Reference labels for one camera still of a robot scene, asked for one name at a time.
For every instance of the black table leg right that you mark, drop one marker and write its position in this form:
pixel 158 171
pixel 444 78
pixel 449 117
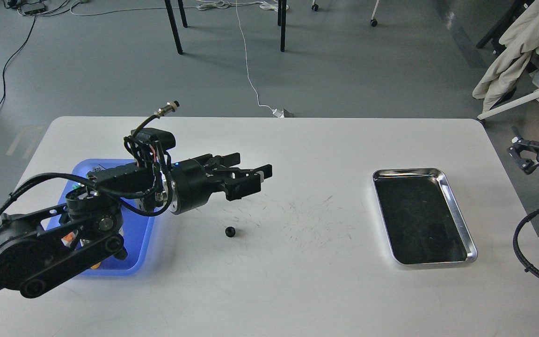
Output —
pixel 282 12

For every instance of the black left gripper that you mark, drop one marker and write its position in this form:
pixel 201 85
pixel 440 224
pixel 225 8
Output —
pixel 193 181

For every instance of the small black gear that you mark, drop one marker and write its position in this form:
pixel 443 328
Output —
pixel 230 232

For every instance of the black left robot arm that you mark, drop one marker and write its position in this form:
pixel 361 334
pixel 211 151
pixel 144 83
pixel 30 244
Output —
pixel 43 249

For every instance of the white power adapter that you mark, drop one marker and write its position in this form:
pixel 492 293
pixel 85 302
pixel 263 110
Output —
pixel 282 113

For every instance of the silver metal tray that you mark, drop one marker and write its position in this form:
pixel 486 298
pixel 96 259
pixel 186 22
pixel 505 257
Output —
pixel 422 219

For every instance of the black table leg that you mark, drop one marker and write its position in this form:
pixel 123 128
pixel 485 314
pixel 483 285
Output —
pixel 282 12
pixel 173 22

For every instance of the black table leg left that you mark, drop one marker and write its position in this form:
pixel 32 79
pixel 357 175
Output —
pixel 173 22

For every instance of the orange white contact block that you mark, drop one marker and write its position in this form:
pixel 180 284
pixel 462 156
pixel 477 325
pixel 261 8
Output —
pixel 68 239

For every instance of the beige cloth on chair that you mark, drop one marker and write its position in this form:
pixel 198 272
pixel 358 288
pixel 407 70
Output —
pixel 521 39

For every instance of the blue plastic tray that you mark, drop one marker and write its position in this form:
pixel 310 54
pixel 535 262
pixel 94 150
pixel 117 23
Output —
pixel 136 230

